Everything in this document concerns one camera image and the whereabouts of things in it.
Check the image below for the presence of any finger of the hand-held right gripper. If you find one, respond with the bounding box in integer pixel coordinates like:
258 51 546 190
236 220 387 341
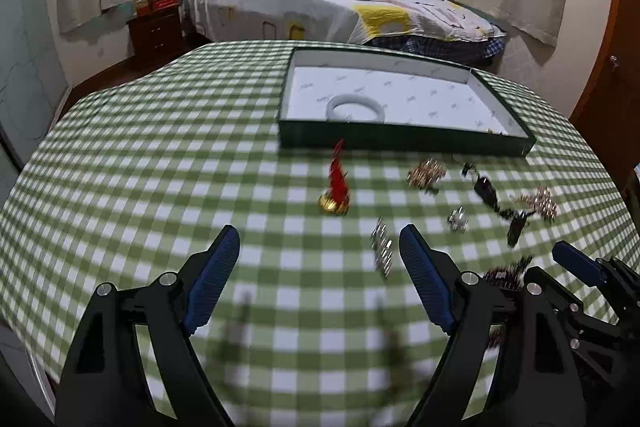
552 241 640 303
524 265 626 349

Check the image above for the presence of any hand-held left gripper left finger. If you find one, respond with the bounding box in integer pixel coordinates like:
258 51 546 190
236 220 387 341
54 224 241 427

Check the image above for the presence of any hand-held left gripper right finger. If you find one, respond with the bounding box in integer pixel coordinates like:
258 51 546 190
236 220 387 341
398 223 588 427

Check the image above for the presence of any silver rhinestone hair clip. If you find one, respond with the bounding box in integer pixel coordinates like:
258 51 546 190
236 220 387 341
370 217 396 280

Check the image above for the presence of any round gold brooch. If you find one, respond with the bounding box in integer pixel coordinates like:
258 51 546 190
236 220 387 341
510 187 560 223

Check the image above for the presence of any small silver ornament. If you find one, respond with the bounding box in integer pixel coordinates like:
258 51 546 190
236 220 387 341
446 206 471 232

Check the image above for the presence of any dark red bead necklace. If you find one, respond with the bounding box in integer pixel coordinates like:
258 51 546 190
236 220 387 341
481 254 535 295

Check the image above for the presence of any gold pearl brooch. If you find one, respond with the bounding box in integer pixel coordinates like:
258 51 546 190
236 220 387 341
406 158 448 195

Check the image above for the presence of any black pendant with cord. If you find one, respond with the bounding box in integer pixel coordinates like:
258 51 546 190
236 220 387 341
460 162 533 250

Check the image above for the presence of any red tassel gold charm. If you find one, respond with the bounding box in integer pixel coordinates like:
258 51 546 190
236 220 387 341
318 138 352 217

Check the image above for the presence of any dark green jewelry tray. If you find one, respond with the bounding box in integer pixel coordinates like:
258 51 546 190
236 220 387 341
277 47 537 158

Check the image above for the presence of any white bangle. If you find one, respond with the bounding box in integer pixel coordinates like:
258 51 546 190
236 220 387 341
326 93 386 124

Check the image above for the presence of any green checkered tablecloth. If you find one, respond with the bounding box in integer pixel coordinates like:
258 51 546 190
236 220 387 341
0 39 636 427

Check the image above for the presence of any wooden door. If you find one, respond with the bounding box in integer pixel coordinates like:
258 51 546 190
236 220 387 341
570 0 640 188

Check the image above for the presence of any blue plaid bed sheet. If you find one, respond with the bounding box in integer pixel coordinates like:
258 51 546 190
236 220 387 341
370 34 507 68

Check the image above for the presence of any dark wooden nightstand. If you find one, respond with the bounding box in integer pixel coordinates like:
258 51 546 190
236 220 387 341
126 9 187 64

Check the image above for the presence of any bed with patterned cover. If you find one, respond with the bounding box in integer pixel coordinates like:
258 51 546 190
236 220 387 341
180 0 507 48

